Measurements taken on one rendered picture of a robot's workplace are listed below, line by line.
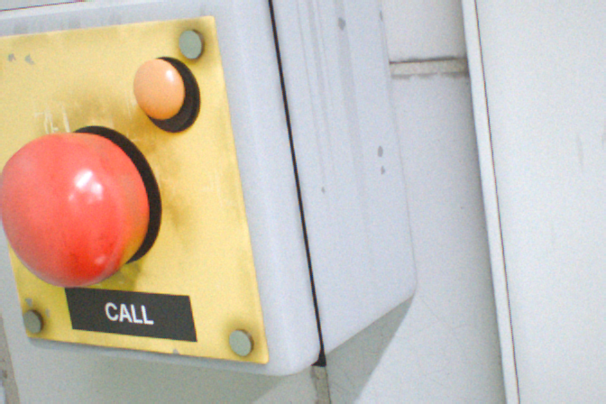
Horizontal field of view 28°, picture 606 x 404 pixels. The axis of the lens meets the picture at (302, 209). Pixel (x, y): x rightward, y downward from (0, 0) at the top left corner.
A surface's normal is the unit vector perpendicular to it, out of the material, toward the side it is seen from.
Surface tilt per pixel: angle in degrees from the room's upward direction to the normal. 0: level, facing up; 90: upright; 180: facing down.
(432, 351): 90
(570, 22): 90
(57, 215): 88
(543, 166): 90
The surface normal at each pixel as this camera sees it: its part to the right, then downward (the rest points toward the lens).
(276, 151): 0.82, 0.01
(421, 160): -0.55, 0.27
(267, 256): -0.20, 0.26
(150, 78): -0.50, 0.00
